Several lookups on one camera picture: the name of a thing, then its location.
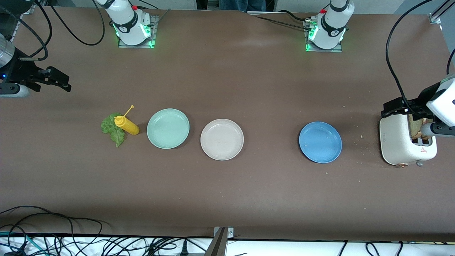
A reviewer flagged beige plate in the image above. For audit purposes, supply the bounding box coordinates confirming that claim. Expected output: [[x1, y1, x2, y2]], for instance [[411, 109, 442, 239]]
[[200, 119, 245, 161]]

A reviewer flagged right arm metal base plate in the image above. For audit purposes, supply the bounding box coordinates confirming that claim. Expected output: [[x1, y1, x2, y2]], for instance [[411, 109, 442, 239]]
[[118, 14, 159, 49]]

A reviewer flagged aluminium frame corner profile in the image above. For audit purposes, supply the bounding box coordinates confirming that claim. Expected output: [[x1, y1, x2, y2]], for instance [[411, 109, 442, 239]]
[[428, 0, 455, 25]]

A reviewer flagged long black floor cable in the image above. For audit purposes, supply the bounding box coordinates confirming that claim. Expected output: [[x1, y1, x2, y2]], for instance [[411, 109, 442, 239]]
[[0, 206, 103, 256]]

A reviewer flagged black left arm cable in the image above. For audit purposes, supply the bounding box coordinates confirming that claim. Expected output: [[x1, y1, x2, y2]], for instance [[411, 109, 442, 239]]
[[386, 0, 436, 114]]

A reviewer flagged brown bread slice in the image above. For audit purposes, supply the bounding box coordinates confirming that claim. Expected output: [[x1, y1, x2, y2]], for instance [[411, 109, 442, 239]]
[[408, 114, 425, 139]]

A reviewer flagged blue plate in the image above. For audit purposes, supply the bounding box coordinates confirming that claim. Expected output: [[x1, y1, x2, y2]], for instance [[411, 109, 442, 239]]
[[299, 122, 342, 164]]

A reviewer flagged long black looping cable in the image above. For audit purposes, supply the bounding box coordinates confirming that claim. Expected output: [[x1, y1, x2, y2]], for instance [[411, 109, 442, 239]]
[[50, 0, 106, 46]]

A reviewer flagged mint green plate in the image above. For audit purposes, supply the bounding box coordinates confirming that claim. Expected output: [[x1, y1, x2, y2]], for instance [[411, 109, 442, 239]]
[[146, 108, 190, 149]]

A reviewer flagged person in blue jeans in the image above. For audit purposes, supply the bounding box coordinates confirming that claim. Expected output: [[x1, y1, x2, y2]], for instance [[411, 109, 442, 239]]
[[219, 0, 266, 13]]

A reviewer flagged green lettuce leaf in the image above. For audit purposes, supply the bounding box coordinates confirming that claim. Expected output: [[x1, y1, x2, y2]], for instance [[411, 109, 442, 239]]
[[101, 113, 125, 148]]

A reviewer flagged aluminium frame rail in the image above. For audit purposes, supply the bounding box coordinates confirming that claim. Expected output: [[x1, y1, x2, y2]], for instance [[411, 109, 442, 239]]
[[11, 4, 36, 39]]

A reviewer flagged teal floor cable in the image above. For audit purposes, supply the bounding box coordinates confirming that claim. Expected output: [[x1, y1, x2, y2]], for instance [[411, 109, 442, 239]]
[[0, 231, 48, 256]]

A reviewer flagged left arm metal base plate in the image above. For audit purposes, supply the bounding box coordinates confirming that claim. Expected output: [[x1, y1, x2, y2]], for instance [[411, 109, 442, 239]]
[[303, 20, 343, 53]]

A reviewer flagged yellow mustard squeeze bottle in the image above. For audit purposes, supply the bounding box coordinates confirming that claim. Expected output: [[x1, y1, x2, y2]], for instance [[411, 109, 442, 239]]
[[114, 105, 140, 136]]

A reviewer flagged black base power cable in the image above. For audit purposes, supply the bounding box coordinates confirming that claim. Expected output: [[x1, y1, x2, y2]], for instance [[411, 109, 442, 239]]
[[249, 10, 313, 32]]

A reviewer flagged white two-slot toaster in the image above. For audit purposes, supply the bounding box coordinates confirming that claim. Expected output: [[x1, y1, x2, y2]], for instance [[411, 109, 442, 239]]
[[379, 113, 438, 168]]

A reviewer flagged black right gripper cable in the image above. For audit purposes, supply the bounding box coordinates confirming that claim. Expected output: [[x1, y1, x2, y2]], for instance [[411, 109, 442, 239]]
[[18, 0, 53, 62]]

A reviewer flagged metal table edge bracket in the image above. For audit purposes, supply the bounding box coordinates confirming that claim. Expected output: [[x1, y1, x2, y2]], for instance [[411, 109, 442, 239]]
[[204, 227, 234, 256]]

